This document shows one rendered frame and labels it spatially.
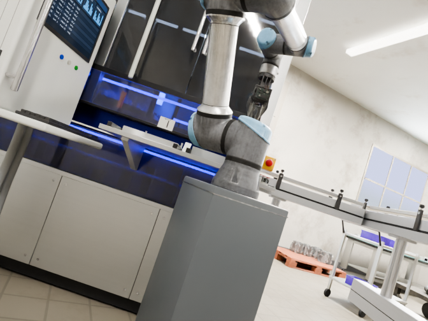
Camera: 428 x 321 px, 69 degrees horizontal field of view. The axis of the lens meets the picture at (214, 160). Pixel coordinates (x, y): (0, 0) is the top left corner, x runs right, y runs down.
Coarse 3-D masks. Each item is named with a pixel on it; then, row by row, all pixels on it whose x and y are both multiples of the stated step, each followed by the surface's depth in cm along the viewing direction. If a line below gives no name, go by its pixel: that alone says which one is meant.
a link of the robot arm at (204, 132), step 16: (208, 0) 87; (224, 0) 84; (240, 0) 83; (208, 16) 88; (224, 16) 85; (240, 16) 87; (224, 32) 88; (208, 48) 92; (224, 48) 90; (208, 64) 93; (224, 64) 91; (208, 80) 94; (224, 80) 93; (208, 96) 95; (224, 96) 95; (208, 112) 95; (224, 112) 96; (192, 128) 99; (208, 128) 96; (208, 144) 98
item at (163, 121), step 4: (160, 116) 167; (160, 120) 167; (164, 120) 167; (172, 120) 167; (160, 124) 167; (164, 124) 167; (168, 124) 167; (172, 124) 167; (164, 128) 167; (168, 128) 167; (172, 128) 167
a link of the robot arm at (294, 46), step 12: (252, 0) 81; (264, 0) 81; (276, 0) 81; (288, 0) 83; (252, 12) 86; (264, 12) 85; (276, 12) 85; (288, 12) 87; (276, 24) 95; (288, 24) 94; (300, 24) 99; (288, 36) 101; (300, 36) 104; (288, 48) 116; (300, 48) 111; (312, 48) 113
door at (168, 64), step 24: (144, 0) 173; (168, 0) 173; (192, 0) 173; (120, 24) 172; (144, 24) 172; (168, 24) 172; (192, 24) 172; (120, 48) 171; (144, 48) 171; (168, 48) 171; (144, 72) 170; (168, 72) 170
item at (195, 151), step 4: (192, 148) 129; (196, 148) 129; (200, 148) 129; (192, 152) 129; (196, 152) 129; (200, 152) 129; (204, 152) 129; (208, 152) 129; (200, 156) 129; (204, 156) 129; (208, 156) 129; (212, 156) 129; (216, 156) 129; (220, 156) 129; (212, 160) 128; (216, 160) 128; (220, 160) 128
